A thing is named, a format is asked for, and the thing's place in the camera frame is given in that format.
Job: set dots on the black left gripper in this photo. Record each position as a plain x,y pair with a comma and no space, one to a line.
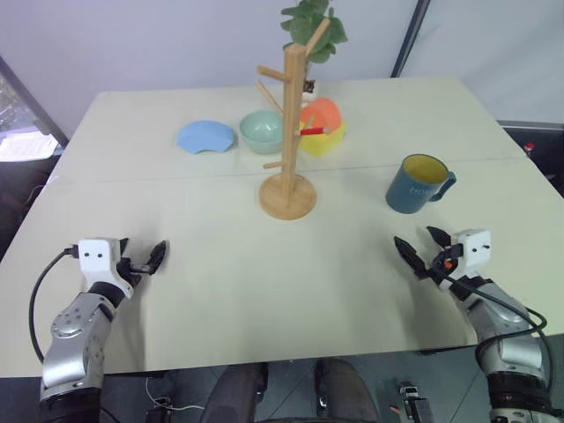
132,271

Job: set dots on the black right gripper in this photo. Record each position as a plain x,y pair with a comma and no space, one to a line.
449,262

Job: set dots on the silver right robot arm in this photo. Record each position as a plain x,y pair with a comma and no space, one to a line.
506,348

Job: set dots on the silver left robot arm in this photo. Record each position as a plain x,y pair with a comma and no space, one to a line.
72,339

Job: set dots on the wooden mug tree stand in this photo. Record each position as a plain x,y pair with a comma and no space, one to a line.
291,132

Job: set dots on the dark blue mug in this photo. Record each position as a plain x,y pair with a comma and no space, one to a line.
410,189

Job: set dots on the blue plate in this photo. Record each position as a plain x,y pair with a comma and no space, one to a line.
205,136

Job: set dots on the red button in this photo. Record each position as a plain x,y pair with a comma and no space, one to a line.
529,148

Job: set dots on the yellow bowl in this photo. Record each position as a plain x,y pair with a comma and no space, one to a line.
326,143

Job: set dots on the black side cabinet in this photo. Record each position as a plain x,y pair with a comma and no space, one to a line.
542,145

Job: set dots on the white paper stack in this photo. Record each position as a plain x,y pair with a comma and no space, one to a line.
26,145

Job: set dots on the black metal device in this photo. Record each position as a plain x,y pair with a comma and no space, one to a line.
414,403

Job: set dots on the dark rounded shape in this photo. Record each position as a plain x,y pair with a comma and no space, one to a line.
235,392
346,390

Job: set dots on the orange bowl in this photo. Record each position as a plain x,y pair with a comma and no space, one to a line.
324,112

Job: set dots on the pale green bowl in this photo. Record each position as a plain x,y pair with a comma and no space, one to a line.
261,132

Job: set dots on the white plant pot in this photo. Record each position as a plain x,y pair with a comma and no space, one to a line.
309,90

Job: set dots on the dark grey pole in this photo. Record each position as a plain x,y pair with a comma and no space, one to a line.
410,37

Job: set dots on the green leafy plant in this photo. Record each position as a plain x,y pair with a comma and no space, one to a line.
308,22

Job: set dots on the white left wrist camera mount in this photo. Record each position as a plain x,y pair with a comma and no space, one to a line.
96,254

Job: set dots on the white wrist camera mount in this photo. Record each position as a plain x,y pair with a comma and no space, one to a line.
475,253
96,254

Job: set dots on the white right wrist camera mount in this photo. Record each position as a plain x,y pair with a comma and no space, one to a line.
475,253

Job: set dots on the black window frame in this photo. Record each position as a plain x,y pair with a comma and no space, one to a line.
31,99

